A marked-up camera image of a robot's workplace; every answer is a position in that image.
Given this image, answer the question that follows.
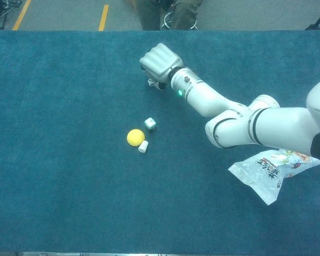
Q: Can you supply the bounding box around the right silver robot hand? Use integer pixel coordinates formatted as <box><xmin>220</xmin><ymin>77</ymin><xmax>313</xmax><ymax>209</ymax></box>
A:
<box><xmin>139</xmin><ymin>43</ymin><xmax>184</xmax><ymax>91</ymax></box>

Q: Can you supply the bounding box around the small green cube toy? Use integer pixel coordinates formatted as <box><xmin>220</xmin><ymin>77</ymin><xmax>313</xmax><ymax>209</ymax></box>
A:
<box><xmin>144</xmin><ymin>116</ymin><xmax>157</xmax><ymax>131</ymax></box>

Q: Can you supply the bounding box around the white printed snack bag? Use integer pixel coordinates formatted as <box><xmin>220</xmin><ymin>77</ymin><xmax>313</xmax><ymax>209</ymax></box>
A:
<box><xmin>228</xmin><ymin>148</ymin><xmax>320</xmax><ymax>206</ymax></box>

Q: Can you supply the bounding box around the person in olive trousers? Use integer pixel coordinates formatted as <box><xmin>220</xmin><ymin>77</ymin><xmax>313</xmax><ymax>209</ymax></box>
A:
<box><xmin>135</xmin><ymin>0</ymin><xmax>203</xmax><ymax>31</ymax></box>

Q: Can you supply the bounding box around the yellow ball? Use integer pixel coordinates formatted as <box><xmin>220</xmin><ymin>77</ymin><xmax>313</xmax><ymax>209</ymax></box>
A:
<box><xmin>126</xmin><ymin>129</ymin><xmax>146</xmax><ymax>147</ymax></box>

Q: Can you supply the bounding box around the teal table cloth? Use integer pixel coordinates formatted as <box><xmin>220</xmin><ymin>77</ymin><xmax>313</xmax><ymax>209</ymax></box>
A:
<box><xmin>0</xmin><ymin>30</ymin><xmax>320</xmax><ymax>253</ymax></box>

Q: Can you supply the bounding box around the metal stand with cables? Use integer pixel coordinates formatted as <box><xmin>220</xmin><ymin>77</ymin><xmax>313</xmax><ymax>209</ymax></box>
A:
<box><xmin>0</xmin><ymin>0</ymin><xmax>22</xmax><ymax>30</ymax></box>

